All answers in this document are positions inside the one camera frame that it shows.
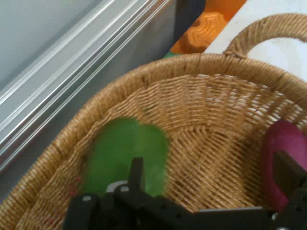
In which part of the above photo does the silver aluminium frame rail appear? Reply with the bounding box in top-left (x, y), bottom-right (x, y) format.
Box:
top-left (0, 0), bottom-right (175, 174)

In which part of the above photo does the magenta toy vegetable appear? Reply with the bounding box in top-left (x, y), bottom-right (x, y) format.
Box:
top-left (260, 119), bottom-right (307, 212)

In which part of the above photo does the orange flower-shaped plastic toy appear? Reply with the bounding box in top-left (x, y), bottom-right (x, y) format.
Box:
top-left (169, 12), bottom-right (228, 55)

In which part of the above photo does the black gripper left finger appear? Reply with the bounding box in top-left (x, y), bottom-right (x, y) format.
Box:
top-left (63, 157), bottom-right (194, 230)

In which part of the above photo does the green bell pepper toy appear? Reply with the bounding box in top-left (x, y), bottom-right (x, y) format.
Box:
top-left (83, 117), bottom-right (169, 198)

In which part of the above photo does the woven wicker basket with handle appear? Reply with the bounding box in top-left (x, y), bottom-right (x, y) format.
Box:
top-left (0, 13), bottom-right (307, 230)

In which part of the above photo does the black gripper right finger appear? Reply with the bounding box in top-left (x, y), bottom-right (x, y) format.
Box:
top-left (272, 150), bottom-right (307, 230)

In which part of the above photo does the smooth orange plastic piece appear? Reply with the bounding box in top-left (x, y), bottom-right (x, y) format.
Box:
top-left (203, 0), bottom-right (248, 23)

